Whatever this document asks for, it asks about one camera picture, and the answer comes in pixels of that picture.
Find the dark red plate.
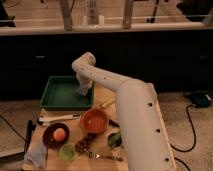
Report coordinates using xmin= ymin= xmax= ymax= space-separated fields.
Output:
xmin=42 ymin=123 xmax=70 ymax=149

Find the green plastic tray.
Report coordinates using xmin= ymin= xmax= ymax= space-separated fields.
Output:
xmin=40 ymin=76 xmax=94 ymax=111

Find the small green cup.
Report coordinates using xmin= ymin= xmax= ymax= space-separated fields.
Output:
xmin=59 ymin=144 xmax=75 ymax=161

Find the blue grey sponge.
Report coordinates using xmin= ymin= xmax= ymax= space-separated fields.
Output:
xmin=77 ymin=86 xmax=89 ymax=96

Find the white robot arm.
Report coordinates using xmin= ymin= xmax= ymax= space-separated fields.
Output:
xmin=72 ymin=52 xmax=176 ymax=171

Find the grey folded cloth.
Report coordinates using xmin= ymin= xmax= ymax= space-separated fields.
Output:
xmin=24 ymin=141 xmax=47 ymax=169

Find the black-handled knife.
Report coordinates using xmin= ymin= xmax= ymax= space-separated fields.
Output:
xmin=109 ymin=119 xmax=120 ymax=128

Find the silver fork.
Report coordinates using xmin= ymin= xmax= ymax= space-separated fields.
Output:
xmin=85 ymin=151 xmax=123 ymax=162

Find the bunch of dark grapes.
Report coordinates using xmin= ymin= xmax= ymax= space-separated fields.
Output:
xmin=75 ymin=133 xmax=96 ymax=154

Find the orange round fruit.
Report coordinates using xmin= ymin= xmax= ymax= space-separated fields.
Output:
xmin=53 ymin=128 xmax=66 ymax=142

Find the yellow banana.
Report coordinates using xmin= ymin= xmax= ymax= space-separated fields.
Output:
xmin=100 ymin=99 xmax=115 ymax=109

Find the dark cup with green vegetable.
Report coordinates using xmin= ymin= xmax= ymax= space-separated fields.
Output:
xmin=107 ymin=132 xmax=122 ymax=149

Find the orange bowl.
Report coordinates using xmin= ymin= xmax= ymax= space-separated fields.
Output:
xmin=80 ymin=108 xmax=109 ymax=134

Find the dark blue floor device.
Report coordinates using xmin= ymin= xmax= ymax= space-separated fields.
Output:
xmin=186 ymin=91 xmax=212 ymax=108

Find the white long-handled tool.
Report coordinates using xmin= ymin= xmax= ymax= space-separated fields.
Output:
xmin=38 ymin=114 xmax=80 ymax=122

